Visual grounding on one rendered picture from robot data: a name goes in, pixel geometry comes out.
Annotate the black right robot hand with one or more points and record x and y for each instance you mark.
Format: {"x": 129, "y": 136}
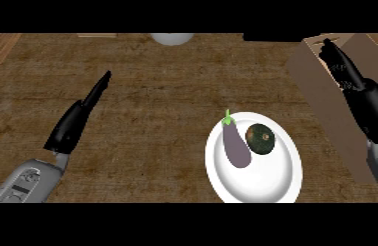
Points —
{"x": 359, "y": 100}

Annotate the white round bowl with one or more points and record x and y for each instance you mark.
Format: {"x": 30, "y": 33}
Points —
{"x": 172, "y": 38}

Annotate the pale wooden board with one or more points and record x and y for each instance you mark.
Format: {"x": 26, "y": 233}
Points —
{"x": 98, "y": 34}

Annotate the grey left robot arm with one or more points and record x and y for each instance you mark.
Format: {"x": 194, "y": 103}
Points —
{"x": 30, "y": 183}

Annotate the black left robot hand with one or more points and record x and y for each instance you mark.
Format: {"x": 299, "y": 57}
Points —
{"x": 69, "y": 128}

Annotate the purple eggplant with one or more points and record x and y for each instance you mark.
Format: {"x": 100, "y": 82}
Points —
{"x": 237, "y": 148}

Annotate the white oval plate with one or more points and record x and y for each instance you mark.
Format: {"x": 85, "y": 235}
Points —
{"x": 266, "y": 176}

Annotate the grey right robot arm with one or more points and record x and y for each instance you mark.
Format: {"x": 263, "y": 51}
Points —
{"x": 373, "y": 160}

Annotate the brown cardboard box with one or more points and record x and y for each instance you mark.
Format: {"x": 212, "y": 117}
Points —
{"x": 320, "y": 90}

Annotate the dark green squash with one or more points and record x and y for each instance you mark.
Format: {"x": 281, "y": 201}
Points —
{"x": 260, "y": 139}

